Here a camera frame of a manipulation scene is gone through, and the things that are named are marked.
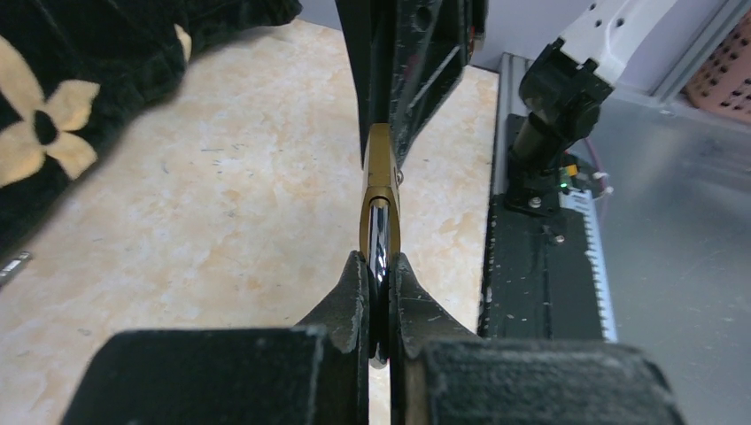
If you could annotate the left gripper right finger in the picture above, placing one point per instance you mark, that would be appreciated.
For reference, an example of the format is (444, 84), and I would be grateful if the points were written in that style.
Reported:
(442, 373)

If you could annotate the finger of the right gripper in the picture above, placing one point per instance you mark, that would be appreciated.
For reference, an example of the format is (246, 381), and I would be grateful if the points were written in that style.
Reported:
(368, 28)
(432, 42)

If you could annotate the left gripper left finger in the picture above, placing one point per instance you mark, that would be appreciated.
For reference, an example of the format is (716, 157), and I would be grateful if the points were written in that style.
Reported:
(315, 372)

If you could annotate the large brass padlock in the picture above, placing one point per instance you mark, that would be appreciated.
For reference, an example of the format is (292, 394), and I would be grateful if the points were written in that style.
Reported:
(380, 239)

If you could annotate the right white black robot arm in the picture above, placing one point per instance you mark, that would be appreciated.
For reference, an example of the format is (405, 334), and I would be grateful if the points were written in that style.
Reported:
(563, 97)

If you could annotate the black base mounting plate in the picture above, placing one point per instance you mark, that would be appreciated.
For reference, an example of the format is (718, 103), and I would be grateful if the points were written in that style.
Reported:
(545, 273)

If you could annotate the pink perforated basket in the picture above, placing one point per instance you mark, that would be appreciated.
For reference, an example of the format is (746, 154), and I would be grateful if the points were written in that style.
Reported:
(721, 86)

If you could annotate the black pillow with beige flowers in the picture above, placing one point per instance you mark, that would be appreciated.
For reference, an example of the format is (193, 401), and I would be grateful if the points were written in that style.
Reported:
(75, 73)

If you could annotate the blue cable lock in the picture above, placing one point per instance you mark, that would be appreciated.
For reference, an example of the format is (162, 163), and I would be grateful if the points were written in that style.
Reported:
(14, 266)

